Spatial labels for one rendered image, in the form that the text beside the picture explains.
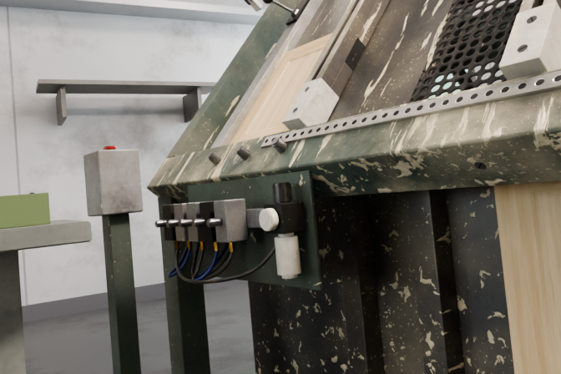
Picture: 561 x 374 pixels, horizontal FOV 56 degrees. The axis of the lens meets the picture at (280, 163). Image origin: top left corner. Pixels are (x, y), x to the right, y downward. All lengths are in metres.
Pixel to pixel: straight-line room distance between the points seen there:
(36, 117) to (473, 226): 3.64
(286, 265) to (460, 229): 0.37
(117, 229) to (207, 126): 0.45
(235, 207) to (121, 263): 0.52
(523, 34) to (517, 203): 0.33
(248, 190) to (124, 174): 0.44
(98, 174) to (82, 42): 3.05
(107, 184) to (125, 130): 2.90
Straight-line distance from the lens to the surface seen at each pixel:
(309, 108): 1.18
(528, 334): 1.12
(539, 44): 0.87
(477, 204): 1.14
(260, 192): 1.18
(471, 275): 1.17
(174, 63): 4.62
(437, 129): 0.87
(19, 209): 1.16
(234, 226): 1.13
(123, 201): 1.52
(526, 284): 1.09
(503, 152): 0.82
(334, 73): 1.26
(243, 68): 1.87
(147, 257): 4.40
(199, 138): 1.72
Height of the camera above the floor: 0.77
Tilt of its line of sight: 3 degrees up
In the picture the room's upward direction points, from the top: 5 degrees counter-clockwise
